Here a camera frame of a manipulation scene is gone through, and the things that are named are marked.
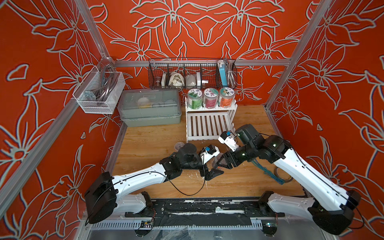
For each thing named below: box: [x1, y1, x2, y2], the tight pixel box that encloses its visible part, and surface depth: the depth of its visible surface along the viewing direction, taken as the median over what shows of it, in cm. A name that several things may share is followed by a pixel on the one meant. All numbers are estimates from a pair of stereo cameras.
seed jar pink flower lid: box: [203, 87, 219, 109], surface depth 79 cm
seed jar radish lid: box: [219, 87, 235, 109], surface depth 79 cm
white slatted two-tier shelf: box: [185, 96, 238, 143], surface depth 94 cm
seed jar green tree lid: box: [187, 88, 203, 110], surface depth 79 cm
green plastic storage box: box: [117, 88, 182, 127], surface depth 100 cm
